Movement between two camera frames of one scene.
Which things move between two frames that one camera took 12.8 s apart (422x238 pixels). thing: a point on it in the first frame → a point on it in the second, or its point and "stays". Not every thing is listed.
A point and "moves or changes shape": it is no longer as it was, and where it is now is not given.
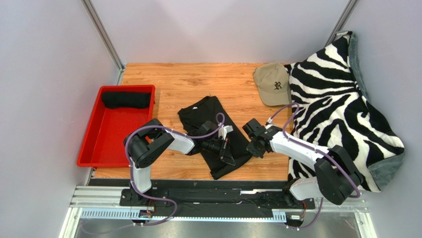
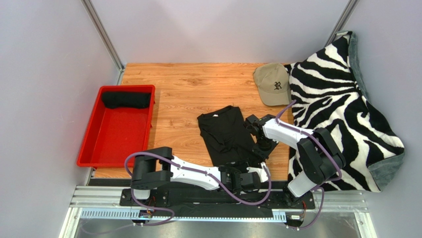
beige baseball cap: x=273 y=83 stays
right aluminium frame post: x=344 y=17 stays
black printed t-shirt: x=207 y=110 moves or changes shape
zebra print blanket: x=331 y=105 stays
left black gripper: x=224 y=152 → x=232 y=168
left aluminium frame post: x=105 y=38 stays
